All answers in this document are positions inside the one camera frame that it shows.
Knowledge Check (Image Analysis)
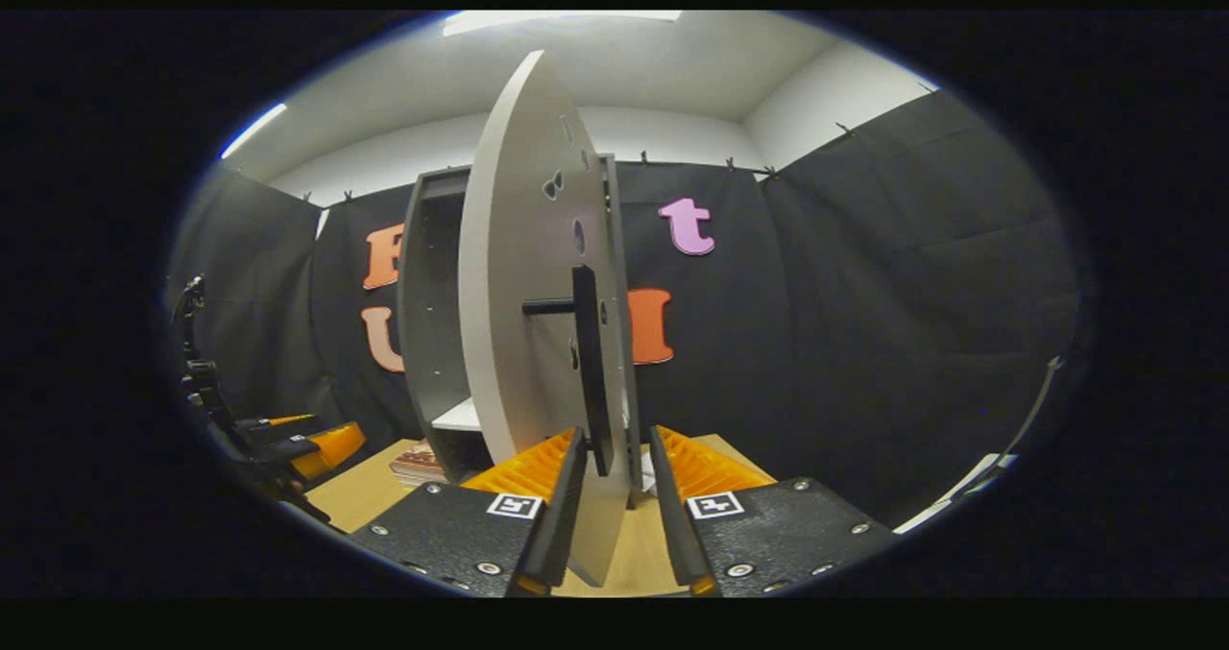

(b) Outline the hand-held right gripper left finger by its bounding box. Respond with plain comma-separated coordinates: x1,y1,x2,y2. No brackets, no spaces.
348,426,589,598

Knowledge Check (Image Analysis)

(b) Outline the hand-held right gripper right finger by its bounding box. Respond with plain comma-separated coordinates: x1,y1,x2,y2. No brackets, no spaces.
649,424,899,598

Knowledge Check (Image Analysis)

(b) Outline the black door handle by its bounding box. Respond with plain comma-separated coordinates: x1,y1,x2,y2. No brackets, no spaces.
523,264,615,478

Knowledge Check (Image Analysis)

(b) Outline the grey cabinet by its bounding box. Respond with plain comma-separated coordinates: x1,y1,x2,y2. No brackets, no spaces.
397,154,644,512

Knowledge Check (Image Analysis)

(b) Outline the white cabinet door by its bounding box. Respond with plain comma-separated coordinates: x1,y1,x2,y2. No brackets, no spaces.
458,50,635,589

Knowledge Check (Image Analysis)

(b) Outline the white cabinet shelf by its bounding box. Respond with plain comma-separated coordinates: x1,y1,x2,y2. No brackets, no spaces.
432,398,483,432

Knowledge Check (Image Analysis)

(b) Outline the brown book stack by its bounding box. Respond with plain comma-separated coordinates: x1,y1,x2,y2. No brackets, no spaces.
389,439,450,488

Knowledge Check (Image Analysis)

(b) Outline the ceiling strip light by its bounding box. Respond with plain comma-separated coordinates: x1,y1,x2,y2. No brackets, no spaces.
219,103,287,159

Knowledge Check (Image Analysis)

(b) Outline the black backdrop cloth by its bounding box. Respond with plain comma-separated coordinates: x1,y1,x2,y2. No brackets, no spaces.
168,88,1081,526

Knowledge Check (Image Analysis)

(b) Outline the ceiling panel light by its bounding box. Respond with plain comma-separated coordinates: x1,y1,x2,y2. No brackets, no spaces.
444,10,683,36

